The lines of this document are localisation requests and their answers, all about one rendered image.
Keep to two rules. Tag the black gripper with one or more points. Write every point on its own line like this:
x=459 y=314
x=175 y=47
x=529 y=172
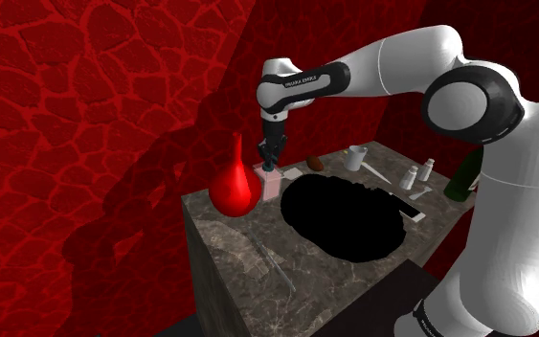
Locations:
x=273 y=128

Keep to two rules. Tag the white shaker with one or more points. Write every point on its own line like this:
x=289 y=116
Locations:
x=408 y=179
x=426 y=171

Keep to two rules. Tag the red round long-necked vase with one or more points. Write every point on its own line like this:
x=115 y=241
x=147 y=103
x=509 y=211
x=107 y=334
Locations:
x=235 y=191

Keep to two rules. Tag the dark green bottle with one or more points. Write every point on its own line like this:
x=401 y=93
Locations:
x=461 y=183

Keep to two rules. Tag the brown oval potato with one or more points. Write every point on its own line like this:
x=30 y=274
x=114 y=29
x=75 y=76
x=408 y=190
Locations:
x=314 y=163

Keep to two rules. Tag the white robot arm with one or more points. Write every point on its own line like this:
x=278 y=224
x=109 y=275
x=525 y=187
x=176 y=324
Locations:
x=507 y=233

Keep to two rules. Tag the small white utensil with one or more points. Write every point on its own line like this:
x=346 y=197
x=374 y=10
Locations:
x=420 y=193

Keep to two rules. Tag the white cup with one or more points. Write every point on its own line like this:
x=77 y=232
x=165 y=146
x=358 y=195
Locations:
x=355 y=159

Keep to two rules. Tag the pink clear dark-capped bottle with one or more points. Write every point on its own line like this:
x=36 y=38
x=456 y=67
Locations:
x=271 y=186

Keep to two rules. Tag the white knife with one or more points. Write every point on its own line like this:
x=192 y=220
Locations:
x=375 y=172

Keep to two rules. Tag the small white flat card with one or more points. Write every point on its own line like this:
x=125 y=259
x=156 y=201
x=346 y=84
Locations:
x=293 y=173

